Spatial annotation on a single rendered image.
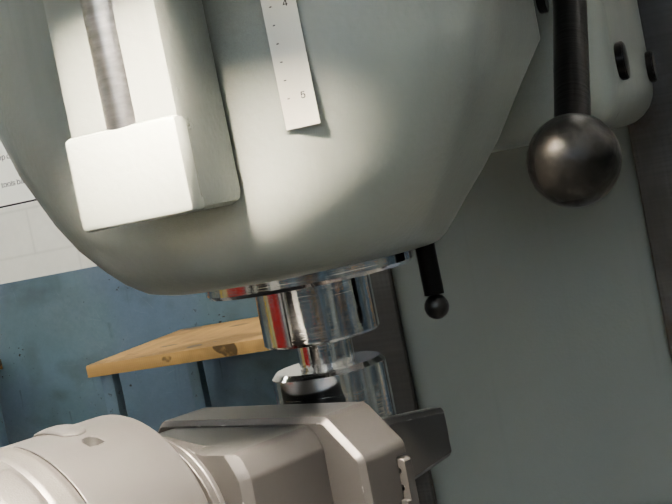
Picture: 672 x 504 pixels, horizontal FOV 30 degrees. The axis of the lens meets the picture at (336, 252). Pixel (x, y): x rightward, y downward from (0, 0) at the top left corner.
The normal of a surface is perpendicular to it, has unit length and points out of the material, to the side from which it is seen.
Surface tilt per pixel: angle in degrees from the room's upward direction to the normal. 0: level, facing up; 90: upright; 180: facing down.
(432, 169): 123
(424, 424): 90
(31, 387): 90
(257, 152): 90
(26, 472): 27
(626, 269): 90
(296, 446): 64
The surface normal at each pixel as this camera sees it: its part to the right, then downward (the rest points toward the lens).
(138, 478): 0.43, -0.72
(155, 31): 0.04, 0.04
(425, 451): 0.73, -0.11
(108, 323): -0.34, 0.12
